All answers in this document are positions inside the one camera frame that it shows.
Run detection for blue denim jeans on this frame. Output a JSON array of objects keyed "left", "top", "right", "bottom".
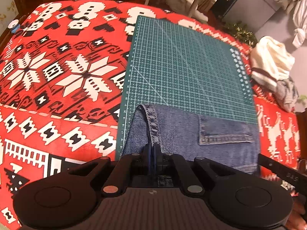
[{"left": 122, "top": 104, "right": 260, "bottom": 174}]

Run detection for grey knit garment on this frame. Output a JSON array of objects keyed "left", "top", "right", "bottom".
[{"left": 274, "top": 77, "right": 299, "bottom": 112}]

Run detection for green cutting mat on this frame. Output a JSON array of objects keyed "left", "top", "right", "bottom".
[{"left": 116, "top": 16, "right": 257, "bottom": 158}]

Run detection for cream knit sweater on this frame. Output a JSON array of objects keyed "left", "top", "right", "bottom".
[{"left": 250, "top": 36, "right": 295, "bottom": 92}]

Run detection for red patterned blanket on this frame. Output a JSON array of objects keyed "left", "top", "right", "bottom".
[{"left": 0, "top": 0, "right": 302, "bottom": 230}]

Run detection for green christmas garland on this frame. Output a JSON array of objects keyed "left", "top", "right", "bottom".
[{"left": 223, "top": 21, "right": 258, "bottom": 47}]

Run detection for white tied curtain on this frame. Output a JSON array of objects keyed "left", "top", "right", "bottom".
[{"left": 292, "top": 0, "right": 306, "bottom": 48}]

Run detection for silver refrigerator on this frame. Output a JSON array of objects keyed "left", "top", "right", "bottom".
[{"left": 211, "top": 0, "right": 279, "bottom": 32}]

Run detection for small blue white bowl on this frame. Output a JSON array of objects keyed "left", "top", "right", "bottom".
[{"left": 8, "top": 19, "right": 20, "bottom": 34}]

